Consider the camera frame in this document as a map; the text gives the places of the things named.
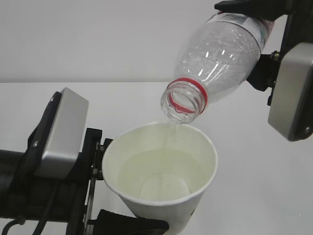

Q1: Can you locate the Nongfu Spring water bottle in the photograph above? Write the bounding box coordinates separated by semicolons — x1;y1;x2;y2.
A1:
160;12;274;124

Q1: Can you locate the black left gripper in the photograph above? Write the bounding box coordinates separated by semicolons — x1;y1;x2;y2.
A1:
7;92;169;235

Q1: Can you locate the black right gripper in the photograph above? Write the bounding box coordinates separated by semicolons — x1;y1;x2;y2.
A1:
214;0;313;105

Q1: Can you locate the white paper cup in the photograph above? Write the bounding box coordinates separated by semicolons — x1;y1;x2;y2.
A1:
102;122;218;231

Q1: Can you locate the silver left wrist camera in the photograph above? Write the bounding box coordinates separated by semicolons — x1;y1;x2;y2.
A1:
35;88;89;179

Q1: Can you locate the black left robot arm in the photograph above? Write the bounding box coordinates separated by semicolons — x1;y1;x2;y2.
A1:
0;88;169;235

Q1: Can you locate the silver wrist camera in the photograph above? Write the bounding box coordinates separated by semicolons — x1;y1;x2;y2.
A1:
35;88;89;179
268;43;313;142

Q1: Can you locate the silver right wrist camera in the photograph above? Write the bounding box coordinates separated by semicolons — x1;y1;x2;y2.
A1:
268;43;313;142

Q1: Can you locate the black left camera cable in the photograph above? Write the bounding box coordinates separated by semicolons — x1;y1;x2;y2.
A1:
4;178;59;235

